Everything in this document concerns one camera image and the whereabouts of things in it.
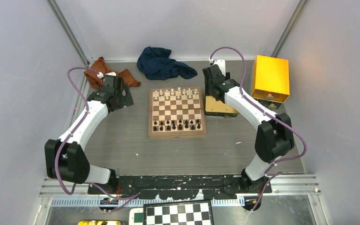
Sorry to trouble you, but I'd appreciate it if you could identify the black white checker calibration board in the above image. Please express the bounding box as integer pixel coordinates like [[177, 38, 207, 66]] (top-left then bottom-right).
[[143, 200, 214, 225]]

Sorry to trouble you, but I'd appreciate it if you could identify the dark blue cloth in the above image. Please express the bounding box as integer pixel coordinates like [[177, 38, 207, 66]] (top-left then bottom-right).
[[136, 46, 197, 80]]

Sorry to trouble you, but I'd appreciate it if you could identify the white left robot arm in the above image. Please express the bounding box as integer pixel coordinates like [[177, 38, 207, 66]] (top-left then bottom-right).
[[45, 72, 134, 194]]

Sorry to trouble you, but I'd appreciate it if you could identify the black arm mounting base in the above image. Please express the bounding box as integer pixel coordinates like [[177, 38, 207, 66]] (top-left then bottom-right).
[[88, 174, 272, 200]]

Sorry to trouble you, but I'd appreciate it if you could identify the wooden chess board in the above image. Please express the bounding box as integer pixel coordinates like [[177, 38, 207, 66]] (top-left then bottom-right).
[[148, 87, 207, 138]]

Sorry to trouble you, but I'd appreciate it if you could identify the yellow drawer box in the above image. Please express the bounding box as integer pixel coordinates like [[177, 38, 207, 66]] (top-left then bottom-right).
[[248, 55, 290, 103]]

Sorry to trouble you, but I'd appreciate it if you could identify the orange cloth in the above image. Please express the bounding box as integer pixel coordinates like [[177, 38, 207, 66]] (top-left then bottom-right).
[[84, 57, 141, 90]]

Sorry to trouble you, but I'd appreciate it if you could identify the yellow metal tray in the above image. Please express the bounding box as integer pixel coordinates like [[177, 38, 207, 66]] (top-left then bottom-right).
[[204, 90, 238, 118]]

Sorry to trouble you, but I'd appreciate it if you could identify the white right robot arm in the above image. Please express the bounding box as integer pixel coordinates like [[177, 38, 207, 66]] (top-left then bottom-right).
[[202, 60, 294, 193]]

